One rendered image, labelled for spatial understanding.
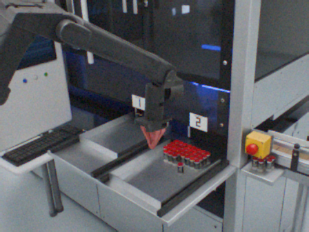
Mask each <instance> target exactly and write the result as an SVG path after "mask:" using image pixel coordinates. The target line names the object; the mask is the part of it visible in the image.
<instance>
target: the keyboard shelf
mask: <svg viewBox="0 0 309 232"><path fill-rule="evenodd" d="M39 137H41V136H36V137H33V138H31V139H29V140H28V141H24V142H23V143H20V144H18V145H16V146H13V147H11V148H9V149H6V150H5V152H8V151H11V150H12V149H15V148H17V147H20V146H21V145H24V144H26V143H28V142H30V141H34V140H35V139H36V138H39ZM53 159H54V158H53V157H51V156H50V155H48V153H45V154H43V155H41V156H39V157H37V158H35V159H32V160H31V161H29V162H27V163H25V164H23V165H21V166H19V167H17V166H14V165H13V164H11V163H10V162H7V161H6V160H4V159H2V158H1V157H0V166H1V167H2V168H4V169H6V170H7V171H9V172H11V173H12V174H13V175H16V176H17V177H19V176H22V175H23V174H25V173H27V172H29V171H31V170H33V169H34V168H36V167H38V166H41V165H42V164H45V163H46V162H49V161H50V160H53Z"/></svg>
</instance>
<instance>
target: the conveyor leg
mask: <svg viewBox="0 0 309 232"><path fill-rule="evenodd" d="M298 183H299V182H298ZM308 211H309V186H306V185H305V184H301V183H299V186H298V193H297V199H296V206H295V212H294V219H293V223H292V232H305V227H306V222H307V216H308Z"/></svg>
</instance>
